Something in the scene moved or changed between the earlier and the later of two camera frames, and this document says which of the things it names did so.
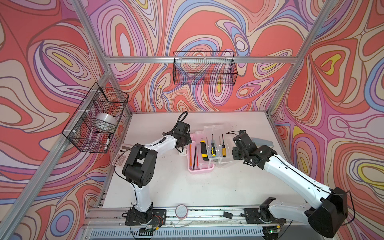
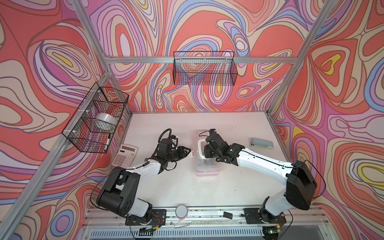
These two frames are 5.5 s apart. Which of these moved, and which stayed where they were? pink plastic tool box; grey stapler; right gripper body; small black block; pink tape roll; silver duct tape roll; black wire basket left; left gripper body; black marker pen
Moved: pink plastic tool box; left gripper body; right gripper body
Stayed: black marker pen; grey stapler; small black block; silver duct tape roll; pink tape roll; black wire basket left
